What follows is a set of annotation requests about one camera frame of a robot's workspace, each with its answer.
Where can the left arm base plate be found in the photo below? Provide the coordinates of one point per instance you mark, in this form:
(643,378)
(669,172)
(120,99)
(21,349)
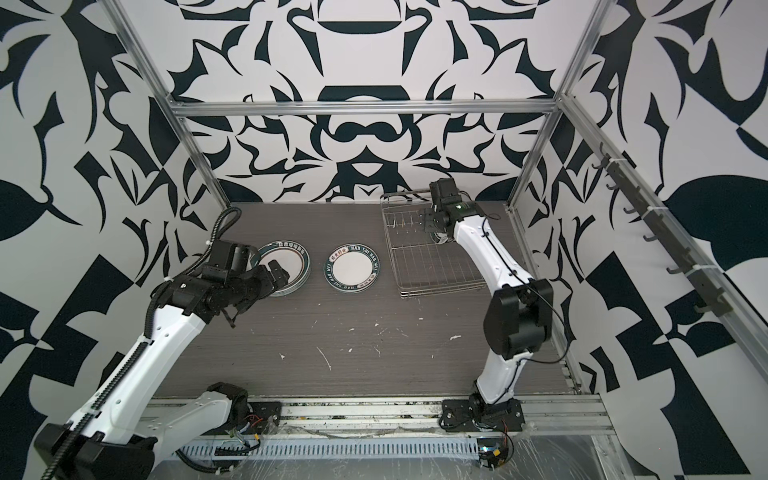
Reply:
(262,417)

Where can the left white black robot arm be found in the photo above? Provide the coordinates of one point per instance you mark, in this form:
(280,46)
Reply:
(105,438)

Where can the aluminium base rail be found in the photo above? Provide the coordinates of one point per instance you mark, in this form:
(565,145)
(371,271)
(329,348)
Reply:
(389,417)

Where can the small plate green lettered rim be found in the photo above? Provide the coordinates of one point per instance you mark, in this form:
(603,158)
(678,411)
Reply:
(352,268)

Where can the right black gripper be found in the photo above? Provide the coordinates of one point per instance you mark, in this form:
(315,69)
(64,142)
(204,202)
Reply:
(429,220)

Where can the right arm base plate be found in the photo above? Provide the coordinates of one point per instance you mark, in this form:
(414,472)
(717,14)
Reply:
(473,415)

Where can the white slotted cable duct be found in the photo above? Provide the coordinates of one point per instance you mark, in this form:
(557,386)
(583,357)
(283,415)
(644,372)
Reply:
(459,448)

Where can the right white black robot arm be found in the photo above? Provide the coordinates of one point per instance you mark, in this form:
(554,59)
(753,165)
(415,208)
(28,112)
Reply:
(519,317)

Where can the wall hook rail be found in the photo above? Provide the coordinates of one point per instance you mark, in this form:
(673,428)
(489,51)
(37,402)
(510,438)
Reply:
(665,229)

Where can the wire dish rack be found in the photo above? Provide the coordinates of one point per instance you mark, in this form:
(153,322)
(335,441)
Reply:
(424,261)

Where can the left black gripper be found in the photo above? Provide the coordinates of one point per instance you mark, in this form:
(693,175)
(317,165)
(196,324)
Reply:
(267,282)

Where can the white plate green red band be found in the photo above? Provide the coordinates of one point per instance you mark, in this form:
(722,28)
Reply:
(292,257)

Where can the aluminium frame crossbar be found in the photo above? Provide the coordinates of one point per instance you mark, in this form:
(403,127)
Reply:
(215,109)

